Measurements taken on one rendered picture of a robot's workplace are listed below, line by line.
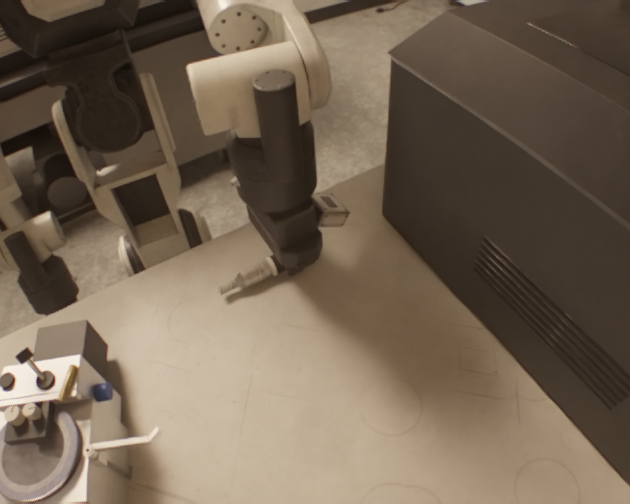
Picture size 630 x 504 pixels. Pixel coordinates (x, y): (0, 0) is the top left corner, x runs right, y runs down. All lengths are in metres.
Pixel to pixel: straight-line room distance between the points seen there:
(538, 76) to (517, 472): 0.37
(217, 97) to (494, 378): 0.41
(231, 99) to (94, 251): 1.73
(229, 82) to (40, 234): 0.52
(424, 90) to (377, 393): 0.32
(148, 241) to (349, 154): 1.44
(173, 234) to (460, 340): 0.60
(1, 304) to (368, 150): 1.75
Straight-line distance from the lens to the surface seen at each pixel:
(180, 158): 2.09
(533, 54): 0.43
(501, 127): 0.42
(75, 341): 0.54
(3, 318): 2.09
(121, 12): 0.75
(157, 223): 0.97
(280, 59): 0.41
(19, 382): 0.50
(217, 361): 0.55
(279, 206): 0.47
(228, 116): 0.41
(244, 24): 0.49
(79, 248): 2.14
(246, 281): 0.58
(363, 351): 0.54
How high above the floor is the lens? 1.38
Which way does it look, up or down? 50 degrees down
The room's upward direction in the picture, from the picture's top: 5 degrees counter-clockwise
